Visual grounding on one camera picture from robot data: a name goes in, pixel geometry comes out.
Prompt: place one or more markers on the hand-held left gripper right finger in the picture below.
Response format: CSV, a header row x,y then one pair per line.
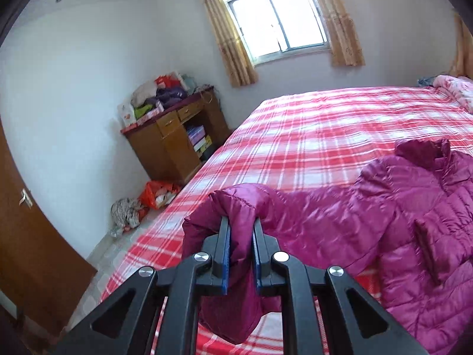
x,y
257,266

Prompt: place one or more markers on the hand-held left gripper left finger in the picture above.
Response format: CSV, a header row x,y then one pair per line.
x,y
226,266

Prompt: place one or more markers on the magenta down jacket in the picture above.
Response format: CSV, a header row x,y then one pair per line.
x,y
332,222

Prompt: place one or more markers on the orange plastic bag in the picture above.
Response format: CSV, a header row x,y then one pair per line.
x,y
157,194

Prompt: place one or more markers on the grey patterned cloth bundle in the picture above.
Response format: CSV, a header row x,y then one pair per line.
x,y
126,214

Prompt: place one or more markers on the yellow black box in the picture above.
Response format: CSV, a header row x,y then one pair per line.
x,y
204,147

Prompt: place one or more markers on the wooden desk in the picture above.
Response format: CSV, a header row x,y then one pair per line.
x,y
166,148

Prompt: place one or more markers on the blue purple box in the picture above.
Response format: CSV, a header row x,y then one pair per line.
x,y
196,134

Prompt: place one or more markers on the bed with red plaid sheet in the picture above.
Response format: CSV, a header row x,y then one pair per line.
x,y
314,137

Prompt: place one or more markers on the green cloth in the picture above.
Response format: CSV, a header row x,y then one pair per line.
x,y
143,111

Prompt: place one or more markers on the purple clothing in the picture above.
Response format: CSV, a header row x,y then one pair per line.
x,y
170,97

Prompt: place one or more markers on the white printed bag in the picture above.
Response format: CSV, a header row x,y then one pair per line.
x,y
126,114

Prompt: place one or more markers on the white crumpled cloth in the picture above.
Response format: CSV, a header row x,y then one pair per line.
x,y
145,92

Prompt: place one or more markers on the wooden door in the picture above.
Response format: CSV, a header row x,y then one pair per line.
x,y
33,247

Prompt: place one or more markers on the red bag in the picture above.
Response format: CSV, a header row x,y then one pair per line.
x,y
166,80

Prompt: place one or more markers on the yellow patterned curtain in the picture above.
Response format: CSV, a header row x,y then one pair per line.
x,y
340,26
225,37

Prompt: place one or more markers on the sliding glass window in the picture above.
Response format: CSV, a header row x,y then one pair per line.
x,y
273,18

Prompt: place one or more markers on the blue cloth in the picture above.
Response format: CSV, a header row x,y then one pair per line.
x,y
427,81

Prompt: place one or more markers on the pink floral quilt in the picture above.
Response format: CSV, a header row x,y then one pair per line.
x,y
458,88

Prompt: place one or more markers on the peach curtain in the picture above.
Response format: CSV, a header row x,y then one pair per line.
x,y
463,51

